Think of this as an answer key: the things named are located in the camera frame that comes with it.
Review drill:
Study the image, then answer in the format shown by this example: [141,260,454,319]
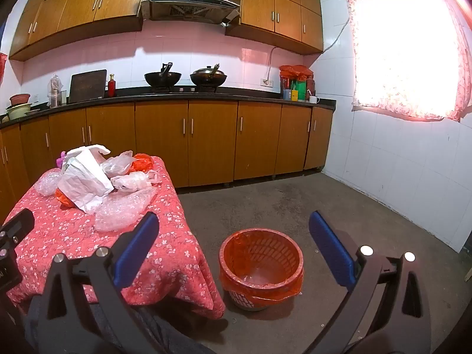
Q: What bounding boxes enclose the red floral tablecloth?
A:
[4,155,226,319]

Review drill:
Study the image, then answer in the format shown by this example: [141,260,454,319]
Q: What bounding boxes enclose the small clear bubble wrap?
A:
[35,168,65,197]

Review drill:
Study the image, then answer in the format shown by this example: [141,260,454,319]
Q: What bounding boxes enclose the pink floral window curtain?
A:
[345,0,472,122]

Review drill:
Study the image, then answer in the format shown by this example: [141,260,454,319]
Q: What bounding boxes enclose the pale green basin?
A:
[5,104,32,120]

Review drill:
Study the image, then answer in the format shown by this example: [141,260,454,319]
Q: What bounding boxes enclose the black open wok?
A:
[144,62,182,89]

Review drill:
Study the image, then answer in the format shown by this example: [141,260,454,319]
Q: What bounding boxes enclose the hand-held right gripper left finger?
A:
[39,212,174,354]

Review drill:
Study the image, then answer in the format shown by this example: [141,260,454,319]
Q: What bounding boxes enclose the black gas stove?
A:
[149,86,218,94]

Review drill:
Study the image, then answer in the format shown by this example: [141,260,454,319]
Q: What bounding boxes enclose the orange-red plastic bag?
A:
[55,188,76,207]
[127,153,163,185]

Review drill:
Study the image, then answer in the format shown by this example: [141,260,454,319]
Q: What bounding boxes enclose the wok with lid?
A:
[190,63,228,88]

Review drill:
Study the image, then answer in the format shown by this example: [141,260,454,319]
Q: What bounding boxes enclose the lower wooden cabinets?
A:
[0,99,334,225]

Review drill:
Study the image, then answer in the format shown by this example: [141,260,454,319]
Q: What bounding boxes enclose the long upper wooden cabinets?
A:
[8,0,152,61]

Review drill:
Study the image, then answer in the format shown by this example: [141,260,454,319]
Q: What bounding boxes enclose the red lined wastebasket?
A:
[219,228,305,312]

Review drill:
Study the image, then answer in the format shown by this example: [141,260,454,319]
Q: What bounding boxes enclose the white cable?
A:
[266,46,279,81]
[323,17,350,52]

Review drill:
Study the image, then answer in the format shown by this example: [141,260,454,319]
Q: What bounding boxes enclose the large clear bubble wrap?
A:
[94,187,157,233]

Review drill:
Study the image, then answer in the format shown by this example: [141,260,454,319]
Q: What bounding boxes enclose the dark cutting board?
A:
[68,69,107,104]

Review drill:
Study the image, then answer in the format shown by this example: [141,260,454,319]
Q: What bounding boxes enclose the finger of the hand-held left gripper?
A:
[0,208,35,262]

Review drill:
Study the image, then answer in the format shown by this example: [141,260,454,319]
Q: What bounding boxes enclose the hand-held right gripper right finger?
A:
[309,210,432,354]

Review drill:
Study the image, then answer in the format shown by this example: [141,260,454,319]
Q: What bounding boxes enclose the short upper wooden cabinets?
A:
[225,0,324,55]

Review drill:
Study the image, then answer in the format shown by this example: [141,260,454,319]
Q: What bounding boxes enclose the red bag on packets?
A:
[279,64,314,82]

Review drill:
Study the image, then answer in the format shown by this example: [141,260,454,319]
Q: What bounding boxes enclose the white plastic bag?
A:
[57,144,115,214]

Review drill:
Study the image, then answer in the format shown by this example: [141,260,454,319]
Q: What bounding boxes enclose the clear plastic bag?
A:
[101,150,136,178]
[111,171,153,193]

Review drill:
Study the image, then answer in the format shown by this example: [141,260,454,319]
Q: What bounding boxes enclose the black countertop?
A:
[0,86,337,128]

